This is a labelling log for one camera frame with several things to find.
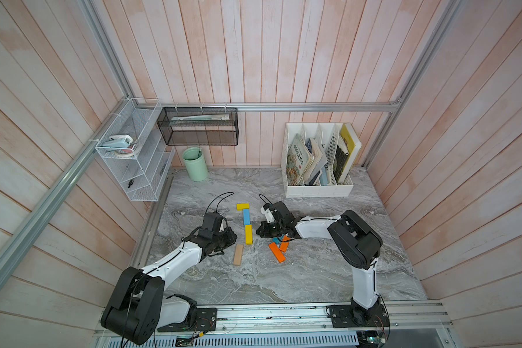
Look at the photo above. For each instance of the white file organizer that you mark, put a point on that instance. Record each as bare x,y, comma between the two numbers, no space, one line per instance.
322,139

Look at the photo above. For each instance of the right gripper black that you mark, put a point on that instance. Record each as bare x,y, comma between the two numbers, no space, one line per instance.
264,233

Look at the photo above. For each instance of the orange block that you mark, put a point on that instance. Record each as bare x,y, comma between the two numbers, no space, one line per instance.
277,252
284,243

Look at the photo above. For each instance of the illustrated children's book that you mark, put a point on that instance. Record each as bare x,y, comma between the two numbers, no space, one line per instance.
299,159

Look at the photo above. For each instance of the orange block upper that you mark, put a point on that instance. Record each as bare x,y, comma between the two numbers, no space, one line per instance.
284,243

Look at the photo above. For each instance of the paper in mesh basket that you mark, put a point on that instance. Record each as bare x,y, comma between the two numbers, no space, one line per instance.
200,118

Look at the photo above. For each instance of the light blue block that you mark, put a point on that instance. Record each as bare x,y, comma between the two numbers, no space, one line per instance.
246,217

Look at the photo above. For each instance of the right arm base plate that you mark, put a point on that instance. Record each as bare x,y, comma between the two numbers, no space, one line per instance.
352,316

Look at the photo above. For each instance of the natural wood block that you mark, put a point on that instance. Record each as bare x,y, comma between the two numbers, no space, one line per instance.
238,255

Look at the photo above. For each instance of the long yellow block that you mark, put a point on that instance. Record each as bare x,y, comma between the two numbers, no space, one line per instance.
248,235

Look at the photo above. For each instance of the orange block lower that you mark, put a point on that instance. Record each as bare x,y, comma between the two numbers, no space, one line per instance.
277,252

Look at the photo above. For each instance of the green plastic cup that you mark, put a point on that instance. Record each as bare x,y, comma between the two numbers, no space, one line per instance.
195,164

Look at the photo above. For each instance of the white wire wall shelf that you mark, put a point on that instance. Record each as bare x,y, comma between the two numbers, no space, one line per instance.
142,175

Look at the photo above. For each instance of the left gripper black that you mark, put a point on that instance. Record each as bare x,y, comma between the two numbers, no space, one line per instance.
231,240

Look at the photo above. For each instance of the yellow cover book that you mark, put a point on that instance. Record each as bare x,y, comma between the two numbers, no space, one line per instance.
347,152

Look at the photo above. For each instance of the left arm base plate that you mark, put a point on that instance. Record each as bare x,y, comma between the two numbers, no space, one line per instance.
195,319

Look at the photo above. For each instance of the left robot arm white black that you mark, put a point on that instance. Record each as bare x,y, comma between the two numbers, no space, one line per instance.
137,308

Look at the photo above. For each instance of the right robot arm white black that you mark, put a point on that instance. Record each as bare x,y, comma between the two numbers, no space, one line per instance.
358,244

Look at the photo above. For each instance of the black mesh wall basket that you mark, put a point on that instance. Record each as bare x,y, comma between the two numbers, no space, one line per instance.
218,133

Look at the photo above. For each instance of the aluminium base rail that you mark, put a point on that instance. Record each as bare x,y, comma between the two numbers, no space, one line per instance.
312,317

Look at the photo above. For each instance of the tape dispenser on shelf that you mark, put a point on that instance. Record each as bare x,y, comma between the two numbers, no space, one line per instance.
121,145

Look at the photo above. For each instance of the short yellow block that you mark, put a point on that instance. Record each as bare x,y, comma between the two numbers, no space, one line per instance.
242,206

